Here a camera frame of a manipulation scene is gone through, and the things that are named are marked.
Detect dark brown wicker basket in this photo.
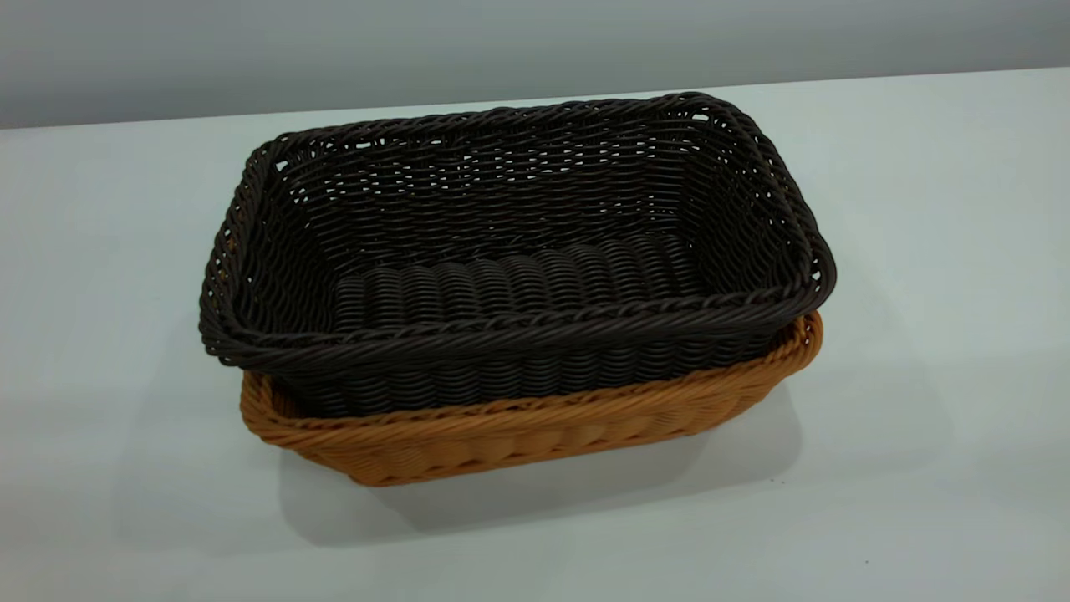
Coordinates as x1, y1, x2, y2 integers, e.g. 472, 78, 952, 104
198, 90, 838, 419

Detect light brown wicker basket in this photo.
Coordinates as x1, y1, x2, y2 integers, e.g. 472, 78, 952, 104
240, 311, 824, 488

